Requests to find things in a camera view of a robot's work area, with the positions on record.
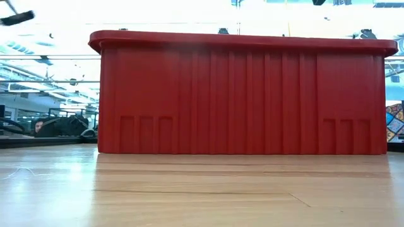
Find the red ribbed plastic bin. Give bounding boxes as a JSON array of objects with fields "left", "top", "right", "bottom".
[{"left": 88, "top": 30, "right": 399, "bottom": 155}]

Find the black curved tube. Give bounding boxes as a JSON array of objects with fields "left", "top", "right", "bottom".
[{"left": 0, "top": 117, "right": 27, "bottom": 134}]

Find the person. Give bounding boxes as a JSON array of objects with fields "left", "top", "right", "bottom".
[{"left": 33, "top": 119, "right": 45, "bottom": 135}]

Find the black bag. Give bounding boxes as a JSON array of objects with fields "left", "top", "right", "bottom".
[{"left": 35, "top": 115, "right": 98, "bottom": 138}]

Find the black ledge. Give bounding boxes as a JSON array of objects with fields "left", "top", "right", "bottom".
[
  {"left": 0, "top": 136, "right": 99, "bottom": 149},
  {"left": 387, "top": 141, "right": 404, "bottom": 153}
]

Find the colourful mosaic patterned panel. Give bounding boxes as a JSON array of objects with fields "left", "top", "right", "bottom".
[{"left": 385, "top": 103, "right": 404, "bottom": 143}]

